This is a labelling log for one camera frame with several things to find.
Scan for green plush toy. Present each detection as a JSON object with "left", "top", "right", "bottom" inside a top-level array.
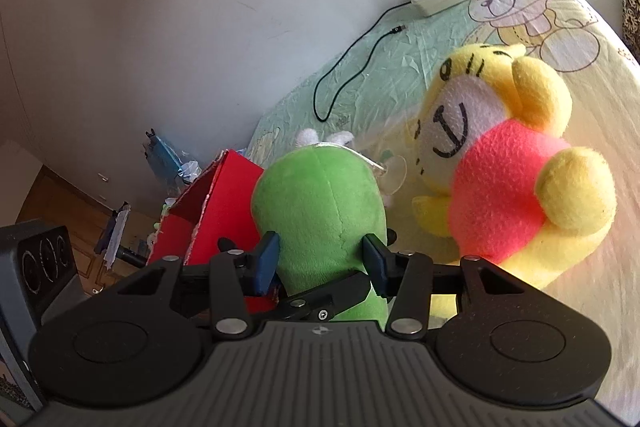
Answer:
[{"left": 252, "top": 144, "right": 387, "bottom": 296}]

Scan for yellow tiger plush red shirt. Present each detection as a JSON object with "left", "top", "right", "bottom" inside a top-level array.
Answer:
[{"left": 411, "top": 43, "right": 617, "bottom": 288}]

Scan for white bunny plush plaid ears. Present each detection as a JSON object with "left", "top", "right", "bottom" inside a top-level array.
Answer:
[{"left": 295, "top": 128, "right": 354, "bottom": 147}]

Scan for red cardboard box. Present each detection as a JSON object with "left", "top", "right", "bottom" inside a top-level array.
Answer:
[{"left": 149, "top": 150, "right": 274, "bottom": 317}]

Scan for blue plastic bag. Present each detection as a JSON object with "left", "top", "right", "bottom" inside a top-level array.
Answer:
[{"left": 143, "top": 128, "right": 202, "bottom": 190}]

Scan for cartoon bear bed sheet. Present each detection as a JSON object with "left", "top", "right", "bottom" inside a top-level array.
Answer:
[{"left": 248, "top": 0, "right": 639, "bottom": 423}]

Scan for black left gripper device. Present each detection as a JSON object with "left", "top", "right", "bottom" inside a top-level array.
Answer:
[{"left": 1, "top": 220, "right": 85, "bottom": 412}]

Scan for black charging cable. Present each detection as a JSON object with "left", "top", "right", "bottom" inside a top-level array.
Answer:
[{"left": 312, "top": 0, "right": 442, "bottom": 124}]

